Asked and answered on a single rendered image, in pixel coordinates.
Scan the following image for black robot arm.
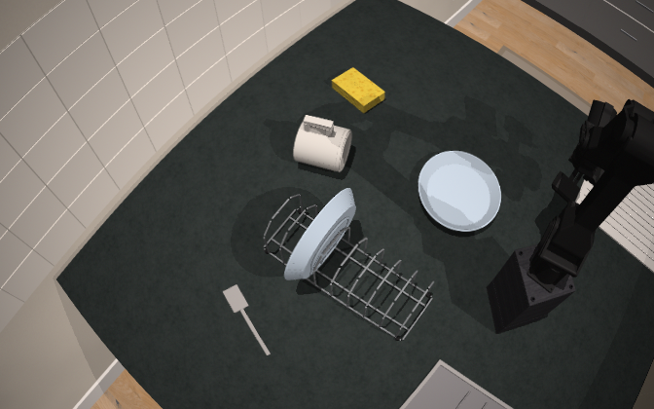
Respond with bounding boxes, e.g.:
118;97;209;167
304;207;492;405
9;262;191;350
527;99;654;293

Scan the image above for white round plate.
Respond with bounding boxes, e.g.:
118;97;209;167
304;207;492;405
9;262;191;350
284;188;356;280
418;151;501;232

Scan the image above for grey mug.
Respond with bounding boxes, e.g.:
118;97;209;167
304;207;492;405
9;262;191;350
293;115;352;172

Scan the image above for yellow sponge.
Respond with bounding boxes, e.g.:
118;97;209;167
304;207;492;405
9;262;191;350
332;67;385;113

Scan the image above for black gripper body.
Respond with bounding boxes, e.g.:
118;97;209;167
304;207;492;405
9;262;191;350
552;143;583;202

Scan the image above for grey metal dish rack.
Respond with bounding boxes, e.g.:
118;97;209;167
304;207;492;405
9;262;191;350
264;194;434;341

